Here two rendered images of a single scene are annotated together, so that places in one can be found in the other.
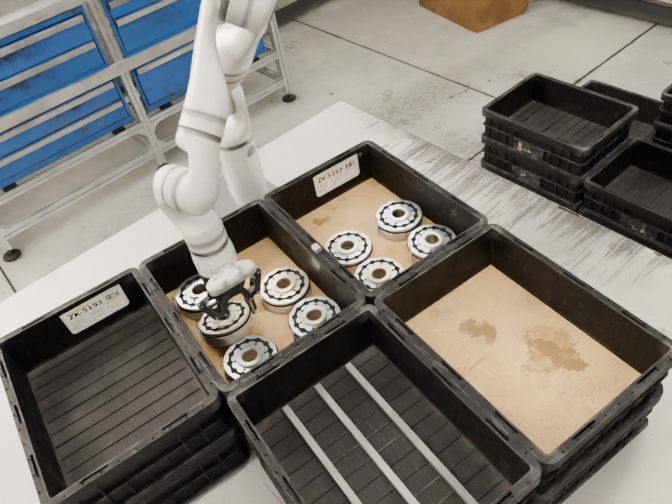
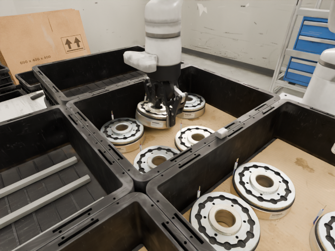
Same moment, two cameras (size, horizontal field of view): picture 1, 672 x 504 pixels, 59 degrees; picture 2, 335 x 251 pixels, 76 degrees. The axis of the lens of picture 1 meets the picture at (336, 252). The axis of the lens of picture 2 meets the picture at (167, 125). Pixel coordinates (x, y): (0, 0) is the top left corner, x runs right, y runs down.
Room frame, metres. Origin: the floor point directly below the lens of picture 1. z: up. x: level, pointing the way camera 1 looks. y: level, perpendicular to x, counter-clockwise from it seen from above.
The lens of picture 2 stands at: (0.68, -0.23, 1.16)
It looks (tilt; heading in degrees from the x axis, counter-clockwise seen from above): 35 degrees down; 76
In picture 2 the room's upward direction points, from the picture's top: straight up
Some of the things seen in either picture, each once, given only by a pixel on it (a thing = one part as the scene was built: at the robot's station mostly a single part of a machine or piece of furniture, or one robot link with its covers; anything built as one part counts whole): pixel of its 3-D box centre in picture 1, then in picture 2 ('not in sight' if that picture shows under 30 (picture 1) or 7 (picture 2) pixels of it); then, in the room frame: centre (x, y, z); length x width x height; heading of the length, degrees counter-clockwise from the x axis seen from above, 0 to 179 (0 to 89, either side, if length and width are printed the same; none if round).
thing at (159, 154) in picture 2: (314, 315); (159, 161); (0.74, 0.07, 0.86); 0.05 x 0.05 x 0.01
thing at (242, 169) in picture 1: (242, 168); (324, 95); (1.22, 0.18, 0.89); 0.09 x 0.09 x 0.17; 41
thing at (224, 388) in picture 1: (245, 285); (176, 104); (0.80, 0.18, 0.92); 0.40 x 0.30 x 0.02; 26
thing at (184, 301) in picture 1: (199, 291); (187, 101); (0.87, 0.29, 0.86); 0.10 x 0.10 x 0.01
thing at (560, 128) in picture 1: (550, 163); not in sight; (1.61, -0.81, 0.37); 0.40 x 0.30 x 0.45; 32
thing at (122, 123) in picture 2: (249, 356); (121, 128); (0.67, 0.19, 0.86); 0.05 x 0.05 x 0.01
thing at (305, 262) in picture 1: (252, 301); (175, 122); (0.80, 0.18, 0.87); 0.40 x 0.30 x 0.11; 26
